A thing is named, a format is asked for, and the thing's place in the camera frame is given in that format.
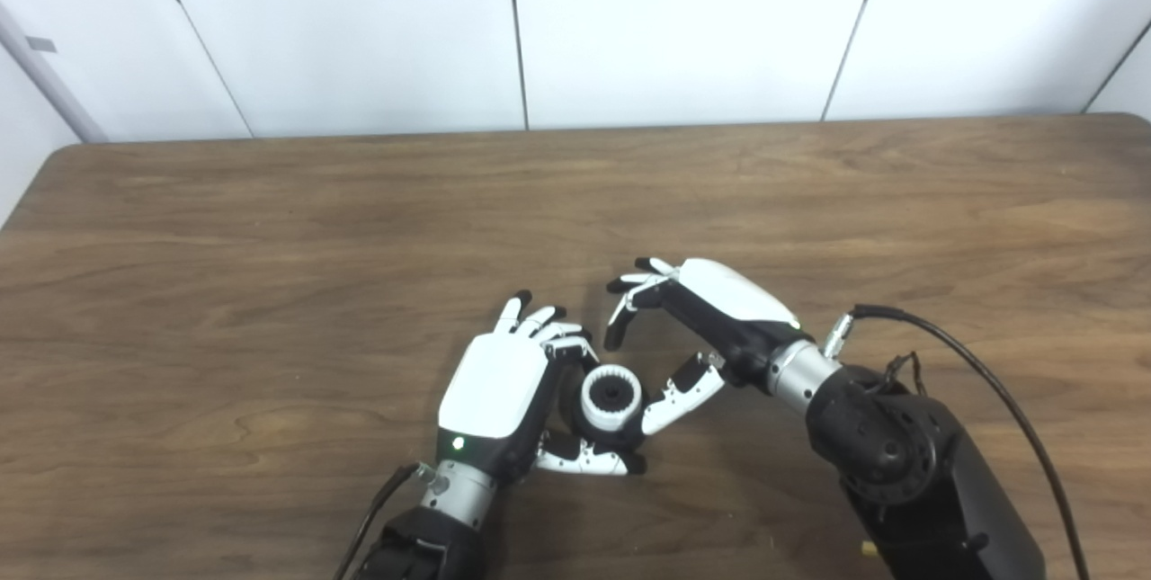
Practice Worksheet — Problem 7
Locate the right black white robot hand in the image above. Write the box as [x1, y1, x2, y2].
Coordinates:
[603, 257, 815, 437]

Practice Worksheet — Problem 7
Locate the round black plastic part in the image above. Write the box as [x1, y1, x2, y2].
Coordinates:
[559, 362, 650, 453]

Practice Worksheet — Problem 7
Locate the white plastic ring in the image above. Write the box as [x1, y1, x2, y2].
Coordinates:
[581, 364, 644, 433]

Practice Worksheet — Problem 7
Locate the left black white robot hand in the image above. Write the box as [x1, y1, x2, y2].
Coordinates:
[436, 290, 648, 484]

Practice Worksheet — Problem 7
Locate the grey wall corner post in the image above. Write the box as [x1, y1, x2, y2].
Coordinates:
[0, 4, 109, 145]

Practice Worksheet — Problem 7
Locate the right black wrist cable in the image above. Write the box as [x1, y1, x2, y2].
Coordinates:
[823, 304, 1091, 580]

